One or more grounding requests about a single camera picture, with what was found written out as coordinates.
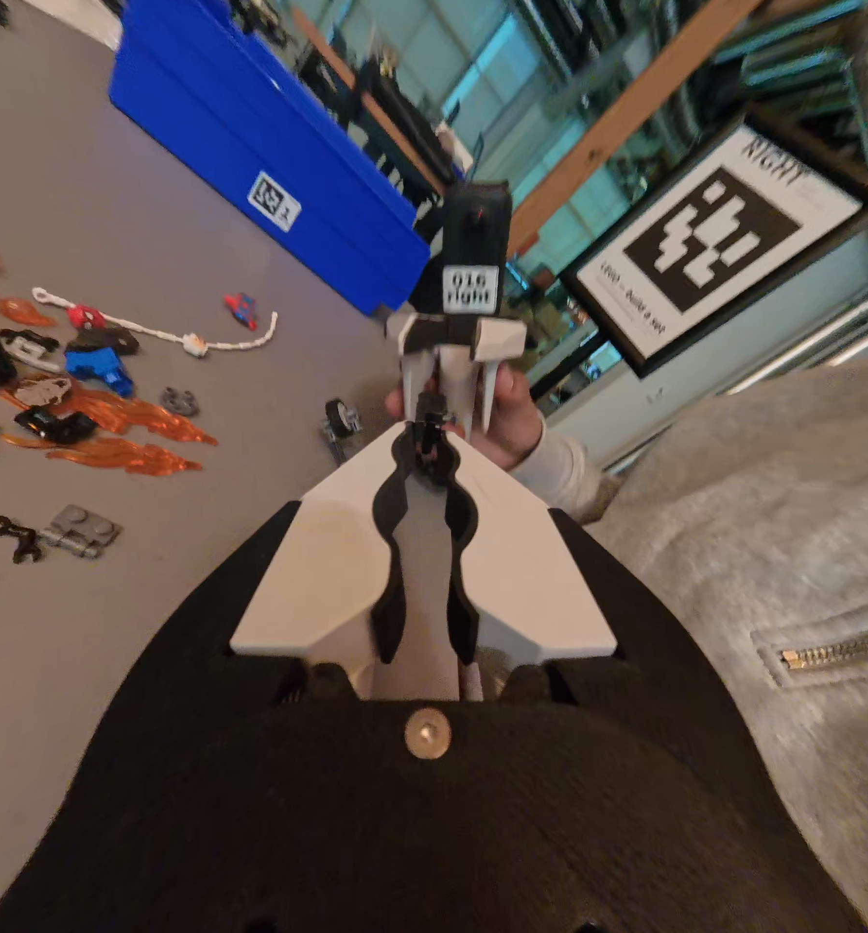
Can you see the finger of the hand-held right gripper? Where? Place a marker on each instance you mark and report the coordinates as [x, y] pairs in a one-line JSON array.
[[413, 379], [503, 341]]

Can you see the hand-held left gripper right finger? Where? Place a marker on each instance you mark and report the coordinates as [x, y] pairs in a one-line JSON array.
[[536, 583]]

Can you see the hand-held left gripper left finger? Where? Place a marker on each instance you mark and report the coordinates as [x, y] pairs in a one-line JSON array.
[[317, 576]]

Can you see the grey round lego plate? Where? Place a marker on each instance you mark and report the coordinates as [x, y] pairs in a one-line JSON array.
[[179, 402]]

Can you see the wooden beam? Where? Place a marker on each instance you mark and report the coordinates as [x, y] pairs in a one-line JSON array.
[[623, 116]]

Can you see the black curved lego piece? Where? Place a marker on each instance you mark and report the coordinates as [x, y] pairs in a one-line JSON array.
[[106, 340]]

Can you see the lego motorcycle body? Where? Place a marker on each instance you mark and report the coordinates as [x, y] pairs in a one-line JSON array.
[[430, 437]]

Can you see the grey lego hinge plate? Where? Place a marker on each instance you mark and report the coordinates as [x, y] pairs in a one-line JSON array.
[[84, 530]]

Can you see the small black claw piece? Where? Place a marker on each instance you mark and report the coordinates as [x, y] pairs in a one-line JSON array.
[[15, 539]]

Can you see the curved orange flame piece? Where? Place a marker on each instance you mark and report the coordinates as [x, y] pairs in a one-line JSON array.
[[22, 311]]

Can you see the person's right forearm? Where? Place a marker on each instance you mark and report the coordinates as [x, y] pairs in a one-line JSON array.
[[572, 474]]

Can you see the lego wheel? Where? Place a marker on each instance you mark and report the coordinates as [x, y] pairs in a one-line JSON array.
[[341, 421]]

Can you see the red blue minifigure torso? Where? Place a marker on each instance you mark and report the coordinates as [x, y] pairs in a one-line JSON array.
[[242, 310]]

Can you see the black glossy lego piece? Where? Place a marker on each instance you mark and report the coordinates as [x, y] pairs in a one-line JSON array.
[[55, 426]]

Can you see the black and white lego piece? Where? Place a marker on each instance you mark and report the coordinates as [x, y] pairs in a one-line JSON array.
[[33, 350]]

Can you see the blue plastic bin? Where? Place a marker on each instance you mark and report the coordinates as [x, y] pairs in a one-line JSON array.
[[259, 131]]

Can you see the red minifigure head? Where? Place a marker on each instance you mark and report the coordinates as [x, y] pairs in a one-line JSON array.
[[85, 317]]

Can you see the blue minifigure legs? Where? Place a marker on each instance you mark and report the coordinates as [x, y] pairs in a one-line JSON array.
[[102, 372]]

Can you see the orange flame with skull print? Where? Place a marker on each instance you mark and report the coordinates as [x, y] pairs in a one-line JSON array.
[[142, 419]]

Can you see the long orange flame piece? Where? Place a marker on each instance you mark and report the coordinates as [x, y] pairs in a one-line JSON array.
[[135, 459]]

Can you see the person's right hand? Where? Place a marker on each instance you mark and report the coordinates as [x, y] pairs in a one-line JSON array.
[[518, 426]]

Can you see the framed marker sign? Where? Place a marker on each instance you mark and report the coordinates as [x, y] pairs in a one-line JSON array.
[[711, 248]]

